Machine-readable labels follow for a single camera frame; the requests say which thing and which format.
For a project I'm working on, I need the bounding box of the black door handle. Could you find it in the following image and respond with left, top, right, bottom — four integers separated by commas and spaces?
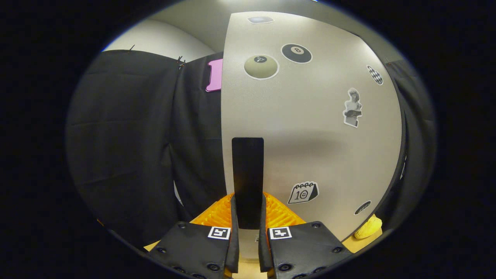
231, 137, 265, 230

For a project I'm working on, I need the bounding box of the yellow round sponge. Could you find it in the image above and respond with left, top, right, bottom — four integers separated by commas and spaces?
354, 214, 383, 240

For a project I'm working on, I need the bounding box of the black backdrop cloth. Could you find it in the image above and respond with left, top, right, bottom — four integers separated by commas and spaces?
65, 49, 437, 249

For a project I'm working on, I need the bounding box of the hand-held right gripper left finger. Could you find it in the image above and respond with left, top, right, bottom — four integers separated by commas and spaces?
149, 193, 240, 279

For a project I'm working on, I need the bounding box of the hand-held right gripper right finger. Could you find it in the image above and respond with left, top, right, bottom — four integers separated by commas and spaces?
259, 193, 353, 279

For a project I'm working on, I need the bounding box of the grey cabinet door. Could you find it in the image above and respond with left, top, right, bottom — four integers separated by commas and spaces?
220, 11, 406, 260

